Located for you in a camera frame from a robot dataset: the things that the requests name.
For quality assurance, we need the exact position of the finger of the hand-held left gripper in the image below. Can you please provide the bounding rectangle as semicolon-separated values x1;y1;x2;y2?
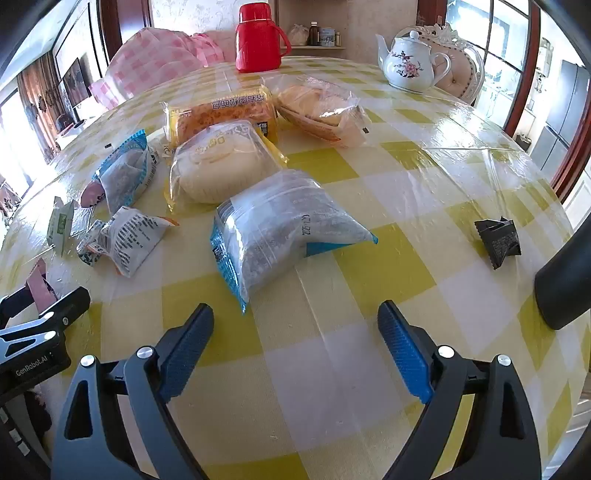
25;286;92;334
0;288;37;328

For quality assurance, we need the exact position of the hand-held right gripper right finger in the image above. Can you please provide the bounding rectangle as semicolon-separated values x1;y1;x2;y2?
377;300;542;480

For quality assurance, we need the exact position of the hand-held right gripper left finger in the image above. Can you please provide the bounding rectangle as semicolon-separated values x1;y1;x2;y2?
50;302;215;480

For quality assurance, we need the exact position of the pink strip packet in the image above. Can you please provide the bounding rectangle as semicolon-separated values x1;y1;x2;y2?
25;258;58;301

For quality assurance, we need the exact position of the small green packet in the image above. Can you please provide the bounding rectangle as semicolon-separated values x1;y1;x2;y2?
47;196;95;257

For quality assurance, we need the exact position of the white printed snack packet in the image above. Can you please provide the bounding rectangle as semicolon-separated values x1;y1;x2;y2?
102;206;180;278

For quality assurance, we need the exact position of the pink sausage packet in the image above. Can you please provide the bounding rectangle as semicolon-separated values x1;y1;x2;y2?
81;181;108;209

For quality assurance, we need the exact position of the small blue snack packet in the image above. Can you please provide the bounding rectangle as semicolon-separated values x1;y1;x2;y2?
92;129;161;215

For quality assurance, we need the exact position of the small black packet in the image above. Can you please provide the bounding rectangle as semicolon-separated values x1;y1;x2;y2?
475;217;522;271

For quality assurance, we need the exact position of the blue-edged clear snack packet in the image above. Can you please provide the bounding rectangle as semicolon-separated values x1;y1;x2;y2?
210;168;378;315

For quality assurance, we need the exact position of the round bun packet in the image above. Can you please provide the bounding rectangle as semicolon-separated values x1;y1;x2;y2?
165;119;289;214

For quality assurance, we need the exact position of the orange bread packet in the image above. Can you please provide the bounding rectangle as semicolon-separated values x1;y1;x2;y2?
159;85;280;155

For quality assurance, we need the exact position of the clear sandwich bread packet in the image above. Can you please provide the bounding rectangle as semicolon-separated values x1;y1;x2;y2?
272;76;372;148

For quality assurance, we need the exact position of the yellow checkered tablecloth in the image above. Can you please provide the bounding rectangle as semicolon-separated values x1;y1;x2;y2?
0;55;583;480

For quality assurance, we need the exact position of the brown curtain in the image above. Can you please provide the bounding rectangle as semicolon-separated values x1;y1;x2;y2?
16;51;63;148

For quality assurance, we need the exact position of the pink checkered cloth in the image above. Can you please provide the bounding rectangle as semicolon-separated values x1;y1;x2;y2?
88;27;238;112

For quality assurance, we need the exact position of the dark wooden door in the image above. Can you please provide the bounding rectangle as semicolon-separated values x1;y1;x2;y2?
100;0;153;52

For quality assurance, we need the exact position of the white floral teapot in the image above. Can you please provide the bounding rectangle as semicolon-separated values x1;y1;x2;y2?
375;28;452;94

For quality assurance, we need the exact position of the ornate white chair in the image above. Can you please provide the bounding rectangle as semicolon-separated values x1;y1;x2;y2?
416;21;485;107

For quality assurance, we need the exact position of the grey refrigerator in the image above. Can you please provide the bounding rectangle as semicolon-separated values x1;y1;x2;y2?
531;60;591;162

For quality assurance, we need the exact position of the wood framed glass partition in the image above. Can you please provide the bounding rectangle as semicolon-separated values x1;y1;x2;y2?
443;0;591;199

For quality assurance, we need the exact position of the red thermos jug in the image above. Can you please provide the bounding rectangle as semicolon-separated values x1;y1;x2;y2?
235;2;293;73

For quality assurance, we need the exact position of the wall television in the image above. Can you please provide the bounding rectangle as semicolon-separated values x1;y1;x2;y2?
62;59;93;120

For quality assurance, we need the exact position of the corner wall shelf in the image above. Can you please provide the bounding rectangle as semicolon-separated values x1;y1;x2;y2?
276;0;347;51

